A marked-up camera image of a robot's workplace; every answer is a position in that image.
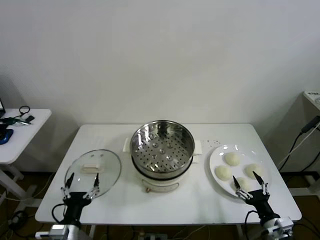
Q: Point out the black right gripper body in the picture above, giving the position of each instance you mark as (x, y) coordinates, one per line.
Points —
(258, 200)

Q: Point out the white electric cooker base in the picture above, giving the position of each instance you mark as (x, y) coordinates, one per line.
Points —
(160, 183)

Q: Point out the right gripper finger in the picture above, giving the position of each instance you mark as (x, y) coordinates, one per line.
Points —
(241, 192)
(264, 188)

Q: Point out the white steamed baozi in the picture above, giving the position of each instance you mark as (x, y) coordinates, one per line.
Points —
(223, 173)
(232, 158)
(251, 168)
(243, 186)

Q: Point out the small black device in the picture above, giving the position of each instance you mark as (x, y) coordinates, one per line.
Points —
(30, 118)

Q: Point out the white side table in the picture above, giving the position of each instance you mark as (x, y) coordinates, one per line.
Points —
(30, 135)

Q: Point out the white round plate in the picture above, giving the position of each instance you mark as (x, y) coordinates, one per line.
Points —
(217, 157)

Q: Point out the blue handheld device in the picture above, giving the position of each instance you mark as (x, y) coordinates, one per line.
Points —
(5, 137)

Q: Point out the power strip under table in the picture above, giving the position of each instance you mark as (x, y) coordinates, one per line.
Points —
(155, 236)

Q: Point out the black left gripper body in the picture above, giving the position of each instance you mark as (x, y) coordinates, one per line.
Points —
(75, 202)

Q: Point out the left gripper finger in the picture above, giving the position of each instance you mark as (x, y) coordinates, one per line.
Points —
(94, 191)
(67, 191)

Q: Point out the stainless steel steamer basket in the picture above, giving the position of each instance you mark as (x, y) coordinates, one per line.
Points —
(162, 150)

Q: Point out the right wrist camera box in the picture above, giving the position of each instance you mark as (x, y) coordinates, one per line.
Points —
(283, 225)

